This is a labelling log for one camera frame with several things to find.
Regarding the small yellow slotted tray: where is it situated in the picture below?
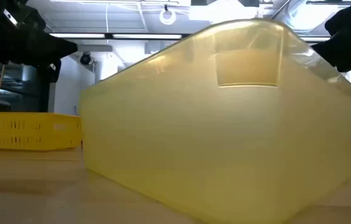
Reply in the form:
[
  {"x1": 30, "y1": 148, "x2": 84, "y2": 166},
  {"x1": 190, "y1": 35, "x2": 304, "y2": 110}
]
[{"x1": 0, "y1": 111, "x2": 83, "y2": 151}]

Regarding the fluorescent ceiling light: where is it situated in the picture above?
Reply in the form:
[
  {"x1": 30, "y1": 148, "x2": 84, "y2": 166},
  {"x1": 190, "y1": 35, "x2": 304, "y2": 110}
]
[
  {"x1": 299, "y1": 36, "x2": 332, "y2": 42},
  {"x1": 49, "y1": 32, "x2": 106, "y2": 39},
  {"x1": 112, "y1": 33, "x2": 183, "y2": 40}
]

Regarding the silver ceiling duct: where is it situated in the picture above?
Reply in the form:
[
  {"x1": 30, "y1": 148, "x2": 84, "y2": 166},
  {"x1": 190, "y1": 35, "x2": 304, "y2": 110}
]
[{"x1": 274, "y1": 0, "x2": 332, "y2": 34}]

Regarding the black dome security camera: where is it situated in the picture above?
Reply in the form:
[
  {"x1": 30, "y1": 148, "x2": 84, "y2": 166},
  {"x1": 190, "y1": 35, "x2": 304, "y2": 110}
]
[{"x1": 79, "y1": 52, "x2": 95, "y2": 66}]

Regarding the bright ceiling light panel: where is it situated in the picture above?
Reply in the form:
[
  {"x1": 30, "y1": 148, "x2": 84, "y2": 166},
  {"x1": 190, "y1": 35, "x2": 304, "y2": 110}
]
[{"x1": 189, "y1": 4, "x2": 259, "y2": 23}]

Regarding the black ceiling rail lamp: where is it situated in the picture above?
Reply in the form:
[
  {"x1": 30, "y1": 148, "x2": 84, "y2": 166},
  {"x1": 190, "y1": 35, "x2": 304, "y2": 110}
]
[{"x1": 306, "y1": 0, "x2": 351, "y2": 6}]

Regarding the translucent yellow plastic bin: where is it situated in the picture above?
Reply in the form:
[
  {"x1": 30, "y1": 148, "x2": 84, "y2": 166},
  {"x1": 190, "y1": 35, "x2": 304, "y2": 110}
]
[{"x1": 78, "y1": 17, "x2": 351, "y2": 224}]

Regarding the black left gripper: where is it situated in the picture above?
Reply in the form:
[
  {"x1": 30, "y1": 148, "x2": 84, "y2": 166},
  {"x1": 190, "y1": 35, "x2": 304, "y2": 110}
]
[{"x1": 0, "y1": 0, "x2": 78, "y2": 83}]

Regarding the white hanging ring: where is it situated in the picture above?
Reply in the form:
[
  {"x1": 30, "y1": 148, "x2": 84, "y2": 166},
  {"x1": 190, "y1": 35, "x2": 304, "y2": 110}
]
[{"x1": 159, "y1": 7, "x2": 177, "y2": 26}]

